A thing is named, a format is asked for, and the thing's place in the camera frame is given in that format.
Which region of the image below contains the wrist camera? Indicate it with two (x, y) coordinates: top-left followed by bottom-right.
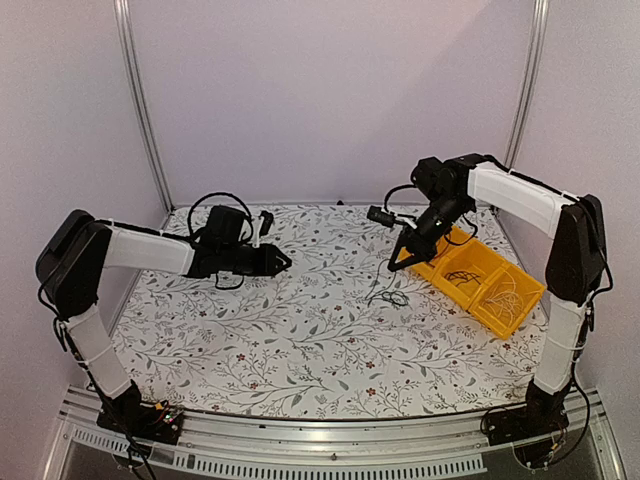
(253, 210), (274, 248)
(367, 206), (417, 230)

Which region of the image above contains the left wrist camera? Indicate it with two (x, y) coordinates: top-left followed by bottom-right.
(253, 210), (274, 248)

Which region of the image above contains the yellow bin middle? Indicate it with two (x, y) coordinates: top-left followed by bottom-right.
(432, 240), (506, 310)

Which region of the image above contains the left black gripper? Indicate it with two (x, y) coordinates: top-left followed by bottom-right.
(221, 244), (293, 278)

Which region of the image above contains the black cable coil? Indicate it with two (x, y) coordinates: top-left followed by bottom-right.
(444, 269), (482, 287)

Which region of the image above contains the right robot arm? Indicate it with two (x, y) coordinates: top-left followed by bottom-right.
(380, 153), (614, 436)

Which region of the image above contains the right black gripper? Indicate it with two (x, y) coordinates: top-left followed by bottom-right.
(388, 194), (471, 271)

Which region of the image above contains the left aluminium post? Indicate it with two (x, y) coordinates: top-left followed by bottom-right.
(113, 0), (175, 214)

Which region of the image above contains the right aluminium post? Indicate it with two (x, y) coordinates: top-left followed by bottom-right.
(504, 0), (550, 168)

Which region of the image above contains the aluminium front rail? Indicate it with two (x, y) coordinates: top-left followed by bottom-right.
(43, 387), (630, 479)

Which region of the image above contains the cable pile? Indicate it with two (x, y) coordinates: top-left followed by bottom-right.
(365, 257), (412, 309)

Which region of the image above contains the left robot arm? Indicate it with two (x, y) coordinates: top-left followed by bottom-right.
(35, 191), (292, 434)

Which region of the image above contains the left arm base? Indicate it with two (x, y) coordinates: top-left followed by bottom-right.
(97, 387), (184, 445)

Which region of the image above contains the floral table mat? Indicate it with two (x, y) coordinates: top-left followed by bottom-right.
(113, 205), (546, 419)

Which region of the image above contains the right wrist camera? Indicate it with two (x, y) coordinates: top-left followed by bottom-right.
(367, 206), (417, 230)

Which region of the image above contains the aluminium post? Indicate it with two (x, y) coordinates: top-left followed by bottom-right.
(504, 0), (550, 168)
(113, 0), (175, 214)

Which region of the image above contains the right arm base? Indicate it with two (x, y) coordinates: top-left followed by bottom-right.
(480, 385), (569, 470)

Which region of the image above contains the yellow bin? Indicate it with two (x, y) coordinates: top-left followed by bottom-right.
(412, 226), (473, 281)
(469, 264), (546, 340)
(432, 240), (506, 310)

